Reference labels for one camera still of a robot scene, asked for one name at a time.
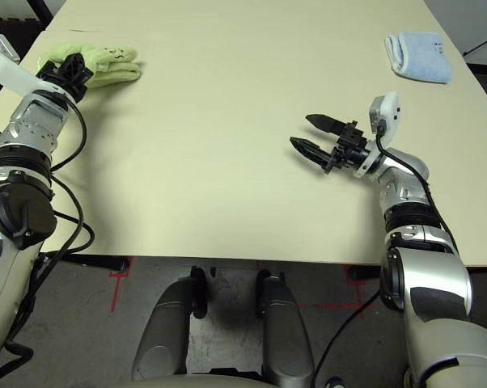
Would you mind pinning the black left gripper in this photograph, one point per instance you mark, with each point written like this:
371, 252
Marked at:
63, 83

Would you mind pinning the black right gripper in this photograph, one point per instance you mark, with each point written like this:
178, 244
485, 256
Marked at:
348, 149

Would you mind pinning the green towel white trim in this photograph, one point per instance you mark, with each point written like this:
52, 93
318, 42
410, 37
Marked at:
110, 64

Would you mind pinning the folded light blue towel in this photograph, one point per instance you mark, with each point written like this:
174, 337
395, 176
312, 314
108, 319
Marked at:
425, 56

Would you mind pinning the black foam floor mat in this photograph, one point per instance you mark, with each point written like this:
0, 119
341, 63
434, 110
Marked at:
9, 36

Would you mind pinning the red floor tape mark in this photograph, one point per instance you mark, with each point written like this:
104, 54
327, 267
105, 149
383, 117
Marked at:
358, 297
114, 291

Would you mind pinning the thin black bar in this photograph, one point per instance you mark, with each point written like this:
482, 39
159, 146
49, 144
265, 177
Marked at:
484, 44

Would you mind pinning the grey robot right leg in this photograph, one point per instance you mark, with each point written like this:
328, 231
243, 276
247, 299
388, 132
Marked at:
288, 335

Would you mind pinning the grey robot leg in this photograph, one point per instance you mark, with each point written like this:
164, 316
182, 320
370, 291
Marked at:
166, 331
288, 335

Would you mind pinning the grey robot left leg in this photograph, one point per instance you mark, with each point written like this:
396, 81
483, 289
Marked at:
166, 331

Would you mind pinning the grey robot pelvis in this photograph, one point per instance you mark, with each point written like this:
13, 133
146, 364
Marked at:
195, 380

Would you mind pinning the beige side table black frame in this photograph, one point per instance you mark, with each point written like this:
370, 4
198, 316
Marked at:
44, 10

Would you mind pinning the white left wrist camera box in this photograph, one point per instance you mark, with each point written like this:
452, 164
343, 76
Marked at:
9, 72

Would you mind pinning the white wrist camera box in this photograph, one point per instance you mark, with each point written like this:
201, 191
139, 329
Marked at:
9, 72
387, 113

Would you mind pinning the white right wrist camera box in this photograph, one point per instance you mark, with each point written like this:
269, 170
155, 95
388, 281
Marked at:
387, 113

